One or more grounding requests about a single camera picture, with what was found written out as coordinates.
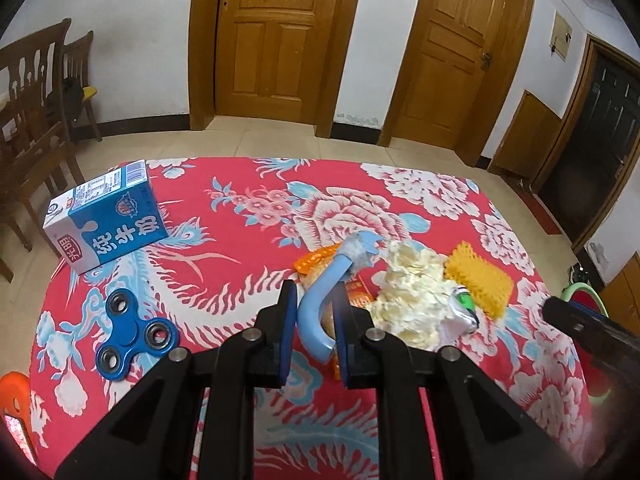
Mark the cream paper ball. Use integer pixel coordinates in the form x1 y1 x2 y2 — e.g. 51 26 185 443
369 240 457 350

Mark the light blue plastic handle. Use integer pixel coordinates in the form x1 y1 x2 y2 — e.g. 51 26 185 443
296 231 383 364

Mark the red bin with green rim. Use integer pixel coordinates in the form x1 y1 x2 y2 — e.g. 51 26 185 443
560 282 614 409

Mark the blue fidget spinner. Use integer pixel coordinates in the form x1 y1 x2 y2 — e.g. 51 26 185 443
96 288 179 382

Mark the green capped tube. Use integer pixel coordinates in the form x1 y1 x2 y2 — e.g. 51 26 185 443
442 286 480 339

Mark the red doormat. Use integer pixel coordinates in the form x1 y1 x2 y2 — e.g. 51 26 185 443
514 185 562 235

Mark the yellow knitted cloth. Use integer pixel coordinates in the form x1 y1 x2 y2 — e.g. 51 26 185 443
444 240 514 320

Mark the orange plastic stool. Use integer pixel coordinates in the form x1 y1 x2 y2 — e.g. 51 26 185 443
0 372 37 465

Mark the dark entrance door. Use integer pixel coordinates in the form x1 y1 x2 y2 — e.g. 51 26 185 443
533 36 639 252

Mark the blue white milk carton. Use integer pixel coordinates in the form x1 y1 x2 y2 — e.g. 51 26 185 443
43 159 168 274

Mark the low wooden cupboard door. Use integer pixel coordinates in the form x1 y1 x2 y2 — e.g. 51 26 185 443
488 90 562 182

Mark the orange wrapper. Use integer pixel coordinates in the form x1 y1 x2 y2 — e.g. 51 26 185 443
293 244 340 290

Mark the wooden dining chair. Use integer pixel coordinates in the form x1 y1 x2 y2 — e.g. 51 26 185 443
0 17 87 281

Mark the right wooden door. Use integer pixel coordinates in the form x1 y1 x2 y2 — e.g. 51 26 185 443
380 0 534 166

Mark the left wooden door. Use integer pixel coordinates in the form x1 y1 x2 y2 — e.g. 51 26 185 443
188 0 358 138

